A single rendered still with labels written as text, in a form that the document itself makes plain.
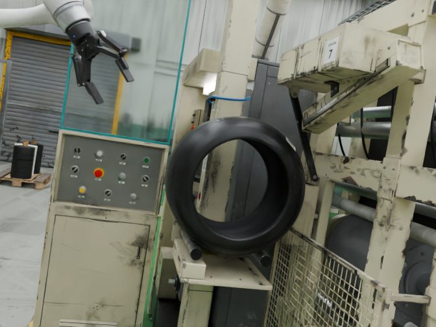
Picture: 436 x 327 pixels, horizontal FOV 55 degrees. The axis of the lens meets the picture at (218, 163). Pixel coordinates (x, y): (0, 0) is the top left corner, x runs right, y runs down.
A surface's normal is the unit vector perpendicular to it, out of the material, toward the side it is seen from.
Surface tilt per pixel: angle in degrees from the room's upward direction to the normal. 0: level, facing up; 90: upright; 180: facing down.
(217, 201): 90
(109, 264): 90
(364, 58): 90
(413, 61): 72
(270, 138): 80
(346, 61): 90
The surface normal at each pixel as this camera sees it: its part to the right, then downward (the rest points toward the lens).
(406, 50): 0.23, -0.22
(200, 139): -0.33, -0.50
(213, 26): 0.11, 0.07
